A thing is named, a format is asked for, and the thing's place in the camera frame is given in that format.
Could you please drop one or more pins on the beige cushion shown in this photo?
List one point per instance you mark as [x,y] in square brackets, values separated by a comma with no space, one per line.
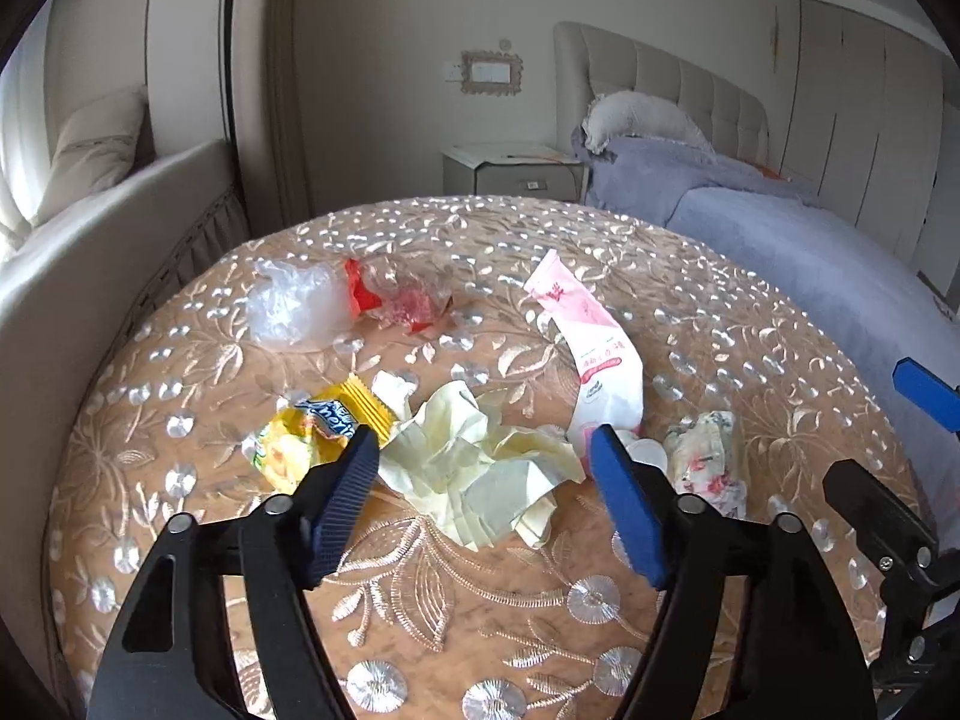
[94,142]

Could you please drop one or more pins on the white wall socket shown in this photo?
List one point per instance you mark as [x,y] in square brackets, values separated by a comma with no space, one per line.
[452,72]

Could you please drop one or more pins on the orange cloth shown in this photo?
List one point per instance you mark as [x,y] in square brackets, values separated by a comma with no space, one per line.
[772,172]

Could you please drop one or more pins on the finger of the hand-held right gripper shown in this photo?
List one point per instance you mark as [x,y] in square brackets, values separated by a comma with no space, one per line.
[874,502]
[926,394]

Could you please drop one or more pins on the bed with grey blanket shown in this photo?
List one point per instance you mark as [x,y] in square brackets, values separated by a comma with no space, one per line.
[787,225]

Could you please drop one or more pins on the beige wardrobe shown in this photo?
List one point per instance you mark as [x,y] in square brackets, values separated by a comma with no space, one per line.
[862,90]

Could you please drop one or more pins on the yellow snack packet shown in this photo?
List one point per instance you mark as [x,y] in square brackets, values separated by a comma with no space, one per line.
[315,435]

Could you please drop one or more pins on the beige tufted headboard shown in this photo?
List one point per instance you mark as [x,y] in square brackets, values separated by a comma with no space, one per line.
[675,82]

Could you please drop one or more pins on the yellow paper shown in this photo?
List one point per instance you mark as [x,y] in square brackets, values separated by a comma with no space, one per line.
[480,472]

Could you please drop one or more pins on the white bottle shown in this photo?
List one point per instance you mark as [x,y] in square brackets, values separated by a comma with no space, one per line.
[645,454]

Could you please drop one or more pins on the small gold wall lamp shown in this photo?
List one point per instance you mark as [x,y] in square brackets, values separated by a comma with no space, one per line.
[775,26]

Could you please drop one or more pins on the round table, floral cloth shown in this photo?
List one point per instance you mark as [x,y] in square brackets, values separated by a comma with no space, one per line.
[450,600]

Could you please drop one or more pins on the white sheer curtain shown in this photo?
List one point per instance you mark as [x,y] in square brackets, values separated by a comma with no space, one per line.
[15,142]

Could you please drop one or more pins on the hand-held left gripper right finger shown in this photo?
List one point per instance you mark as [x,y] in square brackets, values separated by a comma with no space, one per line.
[630,510]

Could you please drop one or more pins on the grey nightstand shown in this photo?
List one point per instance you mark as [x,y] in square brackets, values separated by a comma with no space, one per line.
[510,169]

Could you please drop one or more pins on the clear plastic bag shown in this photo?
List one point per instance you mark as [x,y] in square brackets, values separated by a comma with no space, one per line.
[289,307]

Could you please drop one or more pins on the white pillow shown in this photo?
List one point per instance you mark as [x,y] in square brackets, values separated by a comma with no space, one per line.
[645,116]

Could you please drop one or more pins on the red clear wrapper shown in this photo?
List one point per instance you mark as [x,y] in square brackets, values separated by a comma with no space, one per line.
[397,296]

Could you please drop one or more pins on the crumpled floral wrapper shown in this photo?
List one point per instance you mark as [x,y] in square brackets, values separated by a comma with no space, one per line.
[709,461]

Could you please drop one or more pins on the small white paper scrap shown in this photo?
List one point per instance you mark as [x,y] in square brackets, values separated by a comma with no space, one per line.
[394,390]

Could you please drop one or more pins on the white window seat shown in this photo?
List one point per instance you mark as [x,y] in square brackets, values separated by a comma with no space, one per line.
[112,240]

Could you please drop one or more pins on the pink white packet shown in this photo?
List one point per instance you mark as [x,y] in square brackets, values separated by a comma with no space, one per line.
[600,360]

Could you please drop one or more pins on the framed wall switch panel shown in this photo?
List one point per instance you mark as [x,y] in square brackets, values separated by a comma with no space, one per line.
[489,73]

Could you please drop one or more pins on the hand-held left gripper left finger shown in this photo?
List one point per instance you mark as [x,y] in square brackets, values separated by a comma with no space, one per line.
[341,502]

